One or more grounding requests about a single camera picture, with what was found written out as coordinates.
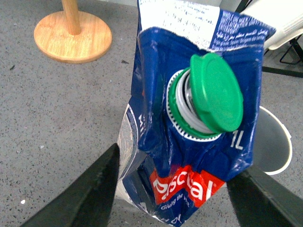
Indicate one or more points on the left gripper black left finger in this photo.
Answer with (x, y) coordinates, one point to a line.
(88, 201)

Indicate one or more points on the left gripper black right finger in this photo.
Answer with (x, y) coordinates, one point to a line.
(260, 201)

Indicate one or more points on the cream HOME mug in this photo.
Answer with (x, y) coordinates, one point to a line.
(273, 150)

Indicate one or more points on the blue milk carton green cap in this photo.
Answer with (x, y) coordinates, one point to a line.
(190, 122)

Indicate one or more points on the wooden mug tree stand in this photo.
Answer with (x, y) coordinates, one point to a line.
(72, 36)

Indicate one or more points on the cream ribbed hanging mug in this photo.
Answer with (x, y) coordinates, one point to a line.
(286, 16)

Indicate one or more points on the black wire mug rack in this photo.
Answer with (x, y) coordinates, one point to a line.
(294, 45)

